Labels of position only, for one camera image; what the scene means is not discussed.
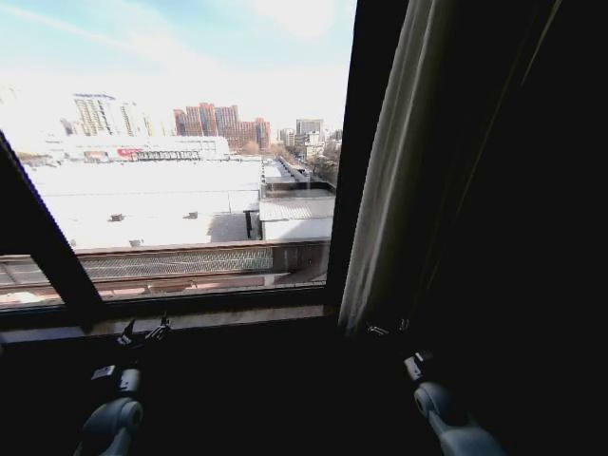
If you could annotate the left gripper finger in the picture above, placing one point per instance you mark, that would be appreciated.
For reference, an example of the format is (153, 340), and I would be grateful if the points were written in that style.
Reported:
(127, 332)
(159, 328)

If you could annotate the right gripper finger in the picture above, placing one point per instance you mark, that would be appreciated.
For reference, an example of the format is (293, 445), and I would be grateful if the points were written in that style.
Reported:
(404, 325)
(375, 328)

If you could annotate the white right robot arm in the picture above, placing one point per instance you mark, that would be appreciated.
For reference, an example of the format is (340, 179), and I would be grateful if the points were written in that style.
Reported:
(439, 404)

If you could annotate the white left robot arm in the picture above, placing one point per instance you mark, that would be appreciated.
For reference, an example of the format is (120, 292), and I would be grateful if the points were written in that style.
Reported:
(111, 418)

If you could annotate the stone window sill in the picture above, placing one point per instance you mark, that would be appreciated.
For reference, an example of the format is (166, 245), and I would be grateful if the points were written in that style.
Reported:
(228, 317)

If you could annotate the outdoor ledge with mesh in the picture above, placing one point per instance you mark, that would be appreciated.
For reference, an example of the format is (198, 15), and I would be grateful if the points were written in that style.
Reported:
(190, 261)

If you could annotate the dark slanted window sash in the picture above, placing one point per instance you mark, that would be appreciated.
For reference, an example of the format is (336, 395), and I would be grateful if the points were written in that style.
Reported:
(43, 223)

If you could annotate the white flat-roofed hall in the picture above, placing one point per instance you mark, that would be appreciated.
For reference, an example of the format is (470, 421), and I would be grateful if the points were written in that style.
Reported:
(142, 190)

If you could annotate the pale grey pleated curtain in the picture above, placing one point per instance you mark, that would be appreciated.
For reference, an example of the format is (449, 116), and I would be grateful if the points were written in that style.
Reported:
(380, 166)

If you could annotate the red brick apartment block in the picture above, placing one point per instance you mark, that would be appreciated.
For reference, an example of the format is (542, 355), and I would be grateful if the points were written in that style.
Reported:
(214, 124)

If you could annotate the grey office block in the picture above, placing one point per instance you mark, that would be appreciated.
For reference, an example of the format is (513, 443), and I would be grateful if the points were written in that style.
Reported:
(309, 127)

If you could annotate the pale high-rise tower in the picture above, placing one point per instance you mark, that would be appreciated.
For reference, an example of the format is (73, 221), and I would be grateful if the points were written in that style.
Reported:
(95, 114)

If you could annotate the dark window frame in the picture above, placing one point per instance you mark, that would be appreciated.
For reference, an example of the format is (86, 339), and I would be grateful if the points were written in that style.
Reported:
(354, 166)

